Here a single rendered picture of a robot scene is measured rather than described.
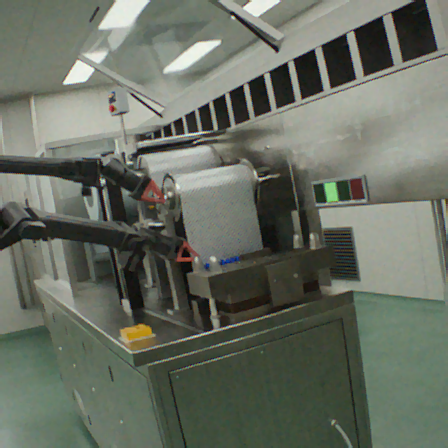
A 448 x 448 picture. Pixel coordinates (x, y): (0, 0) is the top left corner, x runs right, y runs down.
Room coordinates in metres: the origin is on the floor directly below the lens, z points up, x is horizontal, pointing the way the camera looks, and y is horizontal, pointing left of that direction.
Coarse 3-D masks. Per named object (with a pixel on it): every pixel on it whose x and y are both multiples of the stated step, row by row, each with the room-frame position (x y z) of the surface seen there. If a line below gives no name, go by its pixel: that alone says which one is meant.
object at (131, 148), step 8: (176, 136) 2.11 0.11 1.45; (184, 136) 2.12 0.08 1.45; (192, 136) 2.13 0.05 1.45; (200, 136) 2.14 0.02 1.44; (208, 136) 2.23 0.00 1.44; (128, 144) 2.07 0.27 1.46; (136, 144) 2.05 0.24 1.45; (144, 144) 2.06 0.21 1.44; (152, 144) 2.07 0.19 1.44; (160, 144) 2.09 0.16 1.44; (168, 144) 2.15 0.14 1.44; (128, 152) 2.09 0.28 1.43
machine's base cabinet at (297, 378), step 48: (288, 336) 1.60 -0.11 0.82; (336, 336) 1.66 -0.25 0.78; (96, 384) 2.30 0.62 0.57; (144, 384) 1.50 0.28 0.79; (192, 384) 1.48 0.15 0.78; (240, 384) 1.53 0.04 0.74; (288, 384) 1.59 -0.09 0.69; (336, 384) 1.65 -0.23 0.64; (96, 432) 2.70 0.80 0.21; (144, 432) 1.64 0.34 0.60; (192, 432) 1.47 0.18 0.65; (240, 432) 1.52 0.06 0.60; (288, 432) 1.58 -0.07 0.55; (336, 432) 1.64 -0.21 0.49
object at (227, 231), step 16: (224, 208) 1.83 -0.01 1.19; (240, 208) 1.85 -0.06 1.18; (192, 224) 1.79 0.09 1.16; (208, 224) 1.80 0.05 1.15; (224, 224) 1.82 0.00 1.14; (240, 224) 1.84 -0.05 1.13; (256, 224) 1.87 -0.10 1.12; (192, 240) 1.78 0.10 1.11; (208, 240) 1.80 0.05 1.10; (224, 240) 1.82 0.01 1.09; (240, 240) 1.84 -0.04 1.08; (256, 240) 1.86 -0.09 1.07; (192, 256) 1.78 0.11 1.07; (208, 256) 1.80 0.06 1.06; (224, 256) 1.82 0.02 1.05
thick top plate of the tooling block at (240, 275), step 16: (272, 256) 1.74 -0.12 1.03; (288, 256) 1.68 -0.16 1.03; (304, 256) 1.70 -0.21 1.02; (320, 256) 1.72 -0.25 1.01; (192, 272) 1.73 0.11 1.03; (208, 272) 1.66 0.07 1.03; (224, 272) 1.60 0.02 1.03; (240, 272) 1.62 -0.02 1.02; (256, 272) 1.64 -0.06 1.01; (304, 272) 1.69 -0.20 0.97; (192, 288) 1.70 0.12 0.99; (208, 288) 1.59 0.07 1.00; (224, 288) 1.60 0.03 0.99; (240, 288) 1.61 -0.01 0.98
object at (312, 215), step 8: (304, 216) 2.10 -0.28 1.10; (312, 216) 2.10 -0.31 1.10; (304, 224) 2.11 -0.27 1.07; (312, 224) 2.10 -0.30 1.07; (320, 224) 2.11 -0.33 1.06; (304, 232) 2.12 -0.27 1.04; (320, 232) 2.11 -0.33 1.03; (304, 240) 2.13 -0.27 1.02; (320, 240) 2.11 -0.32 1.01; (320, 272) 2.10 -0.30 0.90; (328, 272) 2.11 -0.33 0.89; (320, 280) 2.10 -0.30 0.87; (328, 280) 2.11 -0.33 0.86
